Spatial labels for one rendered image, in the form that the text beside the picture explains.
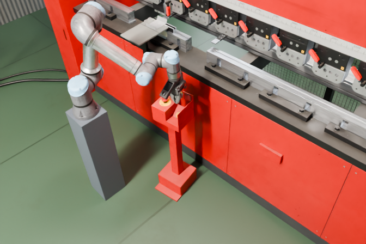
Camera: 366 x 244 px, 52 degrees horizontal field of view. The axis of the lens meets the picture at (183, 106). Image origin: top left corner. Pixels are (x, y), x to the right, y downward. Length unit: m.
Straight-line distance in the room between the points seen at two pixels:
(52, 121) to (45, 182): 0.65
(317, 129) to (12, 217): 2.10
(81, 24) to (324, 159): 1.39
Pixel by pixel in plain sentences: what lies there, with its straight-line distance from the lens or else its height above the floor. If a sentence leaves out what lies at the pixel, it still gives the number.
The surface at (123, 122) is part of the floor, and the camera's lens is 3.28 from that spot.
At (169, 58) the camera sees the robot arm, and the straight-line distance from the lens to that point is 1.92.
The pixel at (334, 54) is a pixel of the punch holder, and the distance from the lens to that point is 1.83.
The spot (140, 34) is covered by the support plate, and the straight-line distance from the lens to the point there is 2.48.
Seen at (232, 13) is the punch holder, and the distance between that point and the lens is 2.05.
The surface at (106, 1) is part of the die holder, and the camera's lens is 2.97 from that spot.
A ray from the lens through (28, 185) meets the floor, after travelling 3.09.
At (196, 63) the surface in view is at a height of 0.87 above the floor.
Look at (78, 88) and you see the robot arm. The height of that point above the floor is 1.00.
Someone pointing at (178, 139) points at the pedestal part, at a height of 0.48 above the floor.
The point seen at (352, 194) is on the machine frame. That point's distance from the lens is 2.16.
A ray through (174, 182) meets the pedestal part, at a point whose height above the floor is 0.12.
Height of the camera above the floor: 2.32
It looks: 44 degrees down
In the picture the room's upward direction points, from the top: 3 degrees counter-clockwise
